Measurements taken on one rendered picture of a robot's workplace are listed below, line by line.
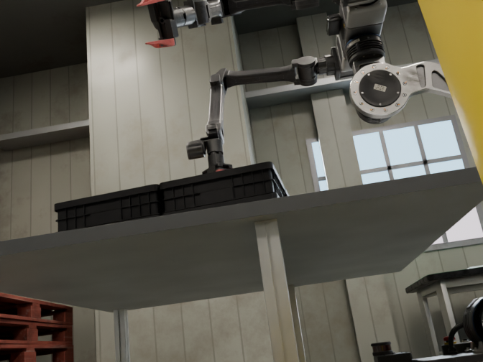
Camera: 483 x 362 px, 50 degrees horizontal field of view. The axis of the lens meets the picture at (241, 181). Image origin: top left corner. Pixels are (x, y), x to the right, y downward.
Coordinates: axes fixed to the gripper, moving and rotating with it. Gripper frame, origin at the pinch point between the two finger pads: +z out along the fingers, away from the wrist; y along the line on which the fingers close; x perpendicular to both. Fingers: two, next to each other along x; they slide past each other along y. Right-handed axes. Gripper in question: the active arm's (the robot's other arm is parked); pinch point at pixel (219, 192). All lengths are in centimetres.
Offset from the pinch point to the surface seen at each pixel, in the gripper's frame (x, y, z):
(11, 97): 28, -365, -230
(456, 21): -86, 126, 44
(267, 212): -19, 43, 21
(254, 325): 132, -146, 33
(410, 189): 6, 68, 21
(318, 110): 234, -140, -154
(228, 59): 134, -141, -178
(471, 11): -86, 127, 45
